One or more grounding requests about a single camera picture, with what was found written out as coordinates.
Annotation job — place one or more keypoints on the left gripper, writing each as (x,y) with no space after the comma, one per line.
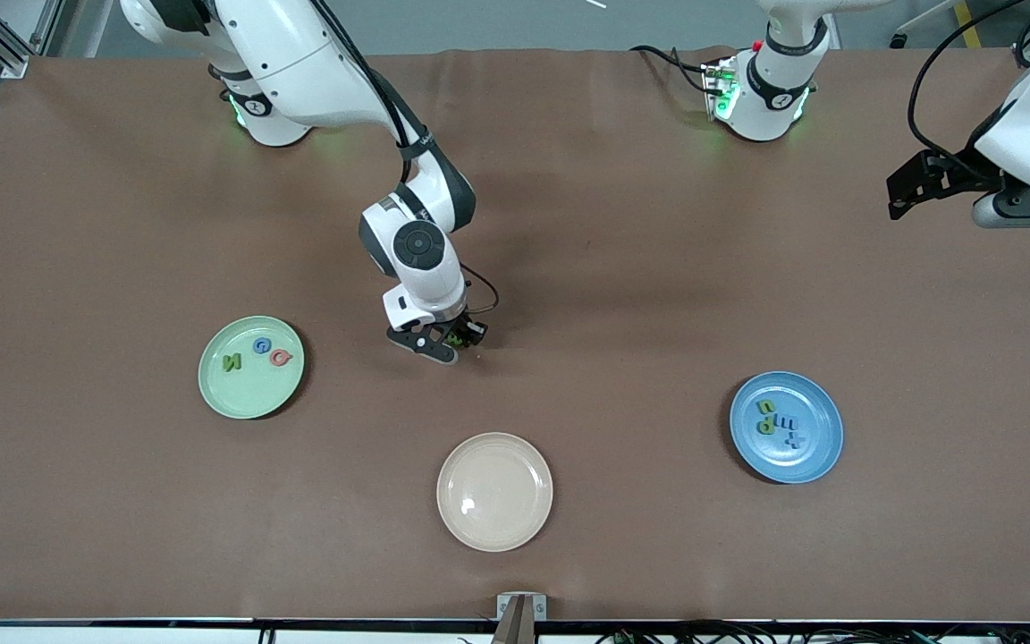
(967,175)

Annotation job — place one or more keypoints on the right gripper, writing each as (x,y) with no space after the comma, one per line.
(464,326)

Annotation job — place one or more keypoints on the red letter G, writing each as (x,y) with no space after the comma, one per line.
(280,359)

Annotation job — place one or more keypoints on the blue letter m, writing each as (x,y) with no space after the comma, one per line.
(786,422)

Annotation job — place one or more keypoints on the blue plus sign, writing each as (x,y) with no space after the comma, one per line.
(794,439)

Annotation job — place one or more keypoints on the green letter p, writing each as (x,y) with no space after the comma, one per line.
(765,426)

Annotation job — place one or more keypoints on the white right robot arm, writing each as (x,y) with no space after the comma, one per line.
(300,63)

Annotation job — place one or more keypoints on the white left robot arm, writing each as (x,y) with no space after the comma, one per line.
(765,98)

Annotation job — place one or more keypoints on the white stand leg with caster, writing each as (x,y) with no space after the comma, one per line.
(898,40)

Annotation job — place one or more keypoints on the beige plate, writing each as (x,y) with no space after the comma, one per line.
(494,492)

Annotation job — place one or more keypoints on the green plate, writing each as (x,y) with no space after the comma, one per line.
(251,394)

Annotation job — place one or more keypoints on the brown table cover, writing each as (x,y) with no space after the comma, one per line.
(658,224)

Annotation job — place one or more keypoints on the blue plate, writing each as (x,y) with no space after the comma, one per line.
(801,465)

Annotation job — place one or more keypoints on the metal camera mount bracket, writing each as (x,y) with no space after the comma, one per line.
(521,608)

